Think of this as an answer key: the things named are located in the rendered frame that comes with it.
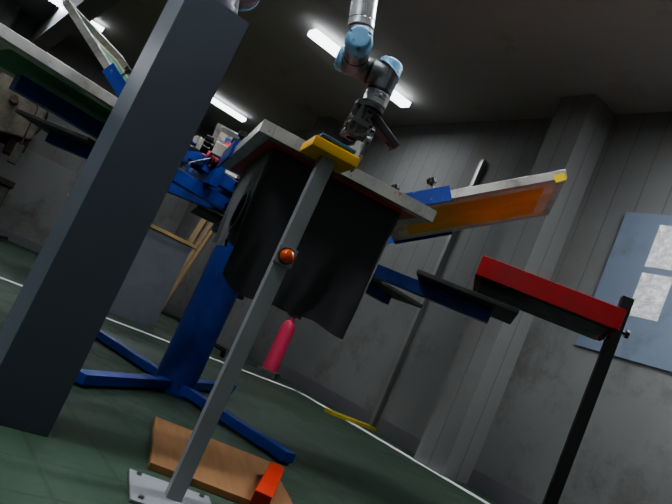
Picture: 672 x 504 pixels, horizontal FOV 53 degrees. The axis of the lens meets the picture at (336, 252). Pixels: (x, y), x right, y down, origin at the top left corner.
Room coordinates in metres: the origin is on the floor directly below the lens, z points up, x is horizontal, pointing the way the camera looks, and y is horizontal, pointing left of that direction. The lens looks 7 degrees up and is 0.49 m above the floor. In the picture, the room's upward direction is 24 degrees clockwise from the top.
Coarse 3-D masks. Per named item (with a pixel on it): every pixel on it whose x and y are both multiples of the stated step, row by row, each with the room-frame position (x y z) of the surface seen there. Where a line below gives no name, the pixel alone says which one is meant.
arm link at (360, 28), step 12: (360, 0) 1.74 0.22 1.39; (372, 0) 1.75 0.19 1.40; (360, 12) 1.74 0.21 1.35; (372, 12) 1.75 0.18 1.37; (348, 24) 1.77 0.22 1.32; (360, 24) 1.74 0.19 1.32; (372, 24) 1.76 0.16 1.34; (348, 36) 1.72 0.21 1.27; (360, 36) 1.72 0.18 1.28; (372, 36) 1.73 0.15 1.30; (348, 48) 1.74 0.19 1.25; (360, 48) 1.72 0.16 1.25; (348, 60) 1.81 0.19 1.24; (360, 60) 1.79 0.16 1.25
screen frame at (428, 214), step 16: (256, 128) 1.90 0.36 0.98; (272, 128) 1.82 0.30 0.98; (240, 144) 2.15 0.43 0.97; (256, 144) 1.98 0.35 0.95; (288, 144) 1.84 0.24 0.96; (240, 160) 2.30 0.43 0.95; (352, 176) 1.89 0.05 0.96; (368, 176) 1.91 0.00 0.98; (384, 192) 1.92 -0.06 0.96; (400, 192) 1.94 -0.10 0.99; (400, 208) 1.98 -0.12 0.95; (416, 208) 1.95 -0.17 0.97; (400, 224) 2.19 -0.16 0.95
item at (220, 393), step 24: (312, 144) 1.62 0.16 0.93; (336, 168) 1.74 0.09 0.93; (312, 192) 1.67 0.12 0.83; (288, 240) 1.67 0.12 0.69; (288, 264) 1.67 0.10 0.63; (264, 288) 1.67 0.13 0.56; (264, 312) 1.68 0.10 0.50; (240, 336) 1.67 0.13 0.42; (240, 360) 1.68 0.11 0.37; (216, 384) 1.68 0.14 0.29; (216, 408) 1.67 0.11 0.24; (192, 432) 1.70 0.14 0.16; (192, 456) 1.67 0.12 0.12; (144, 480) 1.72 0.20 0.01
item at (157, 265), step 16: (144, 240) 5.72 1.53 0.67; (160, 240) 5.80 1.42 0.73; (176, 240) 5.87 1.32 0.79; (144, 256) 5.76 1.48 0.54; (160, 256) 5.83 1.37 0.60; (176, 256) 5.91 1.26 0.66; (128, 272) 5.72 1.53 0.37; (144, 272) 5.79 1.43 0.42; (160, 272) 5.87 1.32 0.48; (176, 272) 5.95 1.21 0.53; (128, 288) 5.75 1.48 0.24; (144, 288) 5.83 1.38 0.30; (160, 288) 5.91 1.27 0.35; (112, 304) 5.71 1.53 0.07; (128, 304) 5.79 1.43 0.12; (144, 304) 5.87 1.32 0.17; (160, 304) 5.95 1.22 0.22; (144, 320) 5.91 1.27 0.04
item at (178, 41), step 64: (192, 0) 1.66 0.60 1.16; (192, 64) 1.70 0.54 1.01; (128, 128) 1.66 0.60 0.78; (192, 128) 1.74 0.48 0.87; (128, 192) 1.70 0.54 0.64; (64, 256) 1.66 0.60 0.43; (128, 256) 1.74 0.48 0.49; (64, 320) 1.70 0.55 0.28; (0, 384) 1.66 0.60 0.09; (64, 384) 1.74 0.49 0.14
